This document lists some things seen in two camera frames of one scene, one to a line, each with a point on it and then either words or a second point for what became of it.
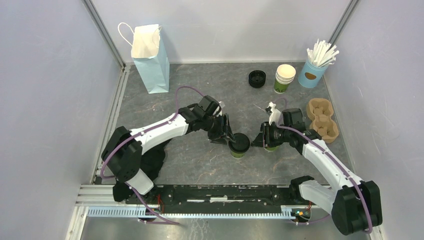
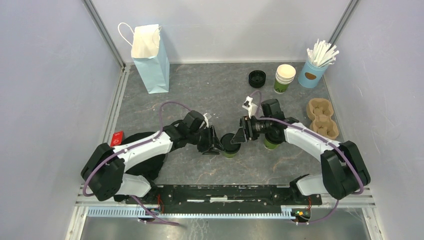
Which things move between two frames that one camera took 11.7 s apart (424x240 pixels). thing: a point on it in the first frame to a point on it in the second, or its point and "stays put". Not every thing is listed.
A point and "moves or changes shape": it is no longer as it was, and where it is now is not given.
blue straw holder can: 309,74 stays put
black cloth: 151,164 stays put
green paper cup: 237,155 to 229,156
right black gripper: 264,137 to 246,123
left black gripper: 219,136 to 212,142
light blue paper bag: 149,52 stays put
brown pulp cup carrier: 320,111 stays put
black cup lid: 242,143 moves or changes shape
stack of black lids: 257,79 stays put
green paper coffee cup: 271,149 stays put
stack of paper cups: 285,75 stays put
